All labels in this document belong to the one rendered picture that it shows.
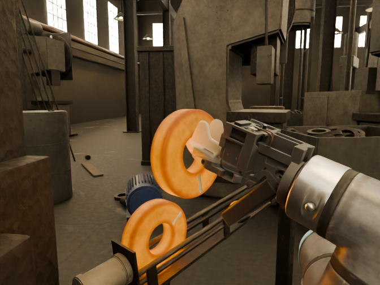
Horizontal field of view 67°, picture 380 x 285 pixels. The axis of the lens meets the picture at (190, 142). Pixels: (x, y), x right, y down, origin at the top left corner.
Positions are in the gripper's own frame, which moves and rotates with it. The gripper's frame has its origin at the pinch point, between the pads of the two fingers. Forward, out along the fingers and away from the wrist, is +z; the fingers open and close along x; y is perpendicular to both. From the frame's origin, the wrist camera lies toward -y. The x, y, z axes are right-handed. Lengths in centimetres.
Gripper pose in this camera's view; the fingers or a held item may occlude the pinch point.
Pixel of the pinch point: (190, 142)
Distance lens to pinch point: 51.0
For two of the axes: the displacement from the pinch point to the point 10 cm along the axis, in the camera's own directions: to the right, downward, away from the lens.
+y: 2.0, -9.2, -3.4
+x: -6.8, 1.2, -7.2
